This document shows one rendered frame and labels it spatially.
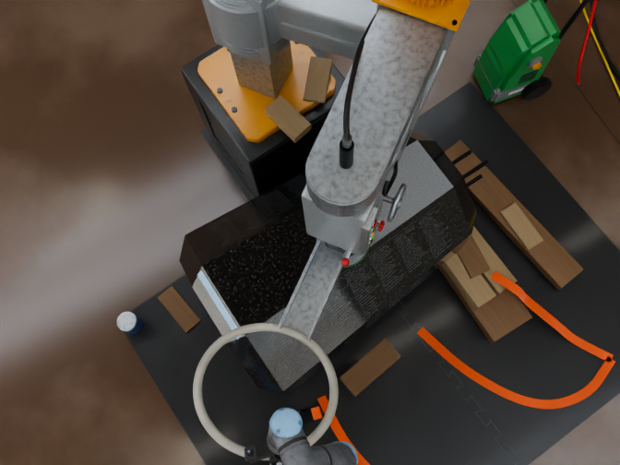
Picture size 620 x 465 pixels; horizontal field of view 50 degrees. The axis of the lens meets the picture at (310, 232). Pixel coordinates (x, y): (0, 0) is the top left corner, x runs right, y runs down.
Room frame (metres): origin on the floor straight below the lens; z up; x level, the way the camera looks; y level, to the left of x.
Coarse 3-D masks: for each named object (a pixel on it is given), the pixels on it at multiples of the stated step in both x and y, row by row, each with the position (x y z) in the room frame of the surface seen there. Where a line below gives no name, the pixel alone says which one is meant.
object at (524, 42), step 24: (504, 24) 1.88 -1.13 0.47; (528, 24) 1.81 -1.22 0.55; (552, 24) 1.78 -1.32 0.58; (504, 48) 1.79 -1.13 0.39; (528, 48) 1.71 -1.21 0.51; (552, 48) 1.70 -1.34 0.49; (480, 72) 1.82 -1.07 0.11; (504, 72) 1.69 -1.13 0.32; (528, 72) 1.68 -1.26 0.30; (504, 96) 1.66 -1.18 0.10; (528, 96) 1.65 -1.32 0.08
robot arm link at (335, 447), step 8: (328, 448) -0.05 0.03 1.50; (336, 448) -0.05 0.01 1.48; (344, 448) -0.06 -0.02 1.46; (352, 448) -0.06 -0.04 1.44; (328, 456) -0.07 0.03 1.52; (336, 456) -0.07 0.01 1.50; (344, 456) -0.08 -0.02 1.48; (352, 456) -0.08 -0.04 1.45; (336, 464) -0.10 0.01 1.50; (344, 464) -0.10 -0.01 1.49; (352, 464) -0.10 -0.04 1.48
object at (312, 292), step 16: (320, 240) 0.67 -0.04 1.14; (320, 256) 0.62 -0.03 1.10; (336, 256) 0.61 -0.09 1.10; (304, 272) 0.55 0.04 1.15; (320, 272) 0.56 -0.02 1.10; (336, 272) 0.54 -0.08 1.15; (304, 288) 0.51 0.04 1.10; (320, 288) 0.50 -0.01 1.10; (288, 304) 0.44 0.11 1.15; (304, 304) 0.44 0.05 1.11; (320, 304) 0.44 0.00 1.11; (288, 320) 0.40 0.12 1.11; (304, 320) 0.39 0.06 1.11
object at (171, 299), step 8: (168, 288) 0.83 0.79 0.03; (160, 296) 0.79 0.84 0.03; (168, 296) 0.78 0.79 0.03; (176, 296) 0.78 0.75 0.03; (168, 304) 0.74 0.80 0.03; (176, 304) 0.73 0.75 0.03; (184, 304) 0.73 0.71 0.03; (176, 312) 0.69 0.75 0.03; (184, 312) 0.69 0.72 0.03; (192, 312) 0.68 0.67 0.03; (176, 320) 0.65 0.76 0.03; (184, 320) 0.64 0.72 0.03; (192, 320) 0.64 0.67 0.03; (200, 320) 0.63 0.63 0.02; (184, 328) 0.60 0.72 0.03
